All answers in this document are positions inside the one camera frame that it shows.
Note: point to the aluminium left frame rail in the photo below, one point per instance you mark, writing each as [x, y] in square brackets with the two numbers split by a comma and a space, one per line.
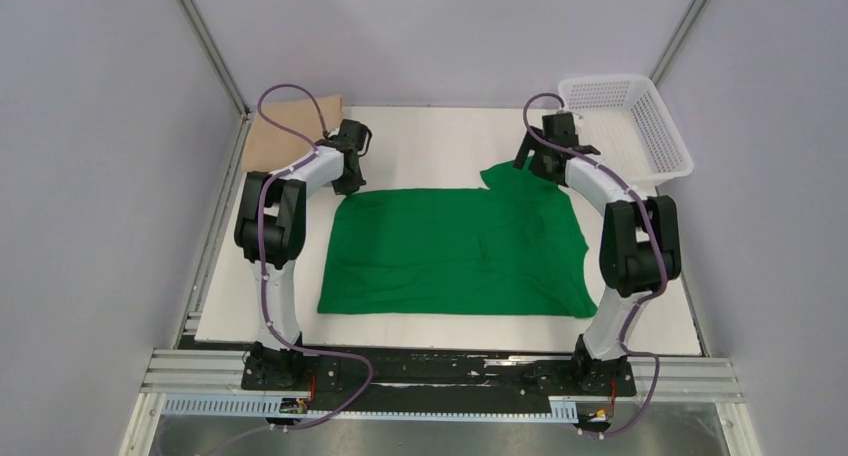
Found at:
[205, 39]

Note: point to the beige folded t shirt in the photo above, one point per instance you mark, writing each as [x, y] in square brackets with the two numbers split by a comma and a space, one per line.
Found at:
[269, 148]

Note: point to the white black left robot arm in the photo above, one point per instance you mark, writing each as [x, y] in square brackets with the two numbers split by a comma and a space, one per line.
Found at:
[271, 229]

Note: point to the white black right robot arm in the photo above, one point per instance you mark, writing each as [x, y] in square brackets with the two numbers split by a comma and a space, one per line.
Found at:
[639, 251]

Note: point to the white slotted cable duct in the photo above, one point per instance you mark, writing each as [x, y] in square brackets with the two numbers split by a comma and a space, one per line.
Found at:
[554, 410]

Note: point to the green t shirt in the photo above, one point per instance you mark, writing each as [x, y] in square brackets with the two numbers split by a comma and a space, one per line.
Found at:
[512, 247]

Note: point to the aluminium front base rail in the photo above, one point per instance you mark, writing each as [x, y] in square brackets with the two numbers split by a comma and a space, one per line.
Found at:
[686, 379]

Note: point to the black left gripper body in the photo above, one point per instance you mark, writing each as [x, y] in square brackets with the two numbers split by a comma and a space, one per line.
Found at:
[349, 184]

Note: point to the aluminium frame rail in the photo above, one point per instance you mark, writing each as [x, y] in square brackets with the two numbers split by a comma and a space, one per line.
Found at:
[205, 39]
[677, 40]

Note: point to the aluminium right frame rail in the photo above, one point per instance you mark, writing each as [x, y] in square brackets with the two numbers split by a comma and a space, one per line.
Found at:
[677, 40]

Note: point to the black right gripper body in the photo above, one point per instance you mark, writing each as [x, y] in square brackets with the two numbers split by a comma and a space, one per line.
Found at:
[538, 164]

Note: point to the white plastic basket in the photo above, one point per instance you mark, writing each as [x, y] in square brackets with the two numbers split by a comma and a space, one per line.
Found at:
[627, 120]

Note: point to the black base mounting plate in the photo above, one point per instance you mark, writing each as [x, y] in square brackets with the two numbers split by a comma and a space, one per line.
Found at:
[336, 377]

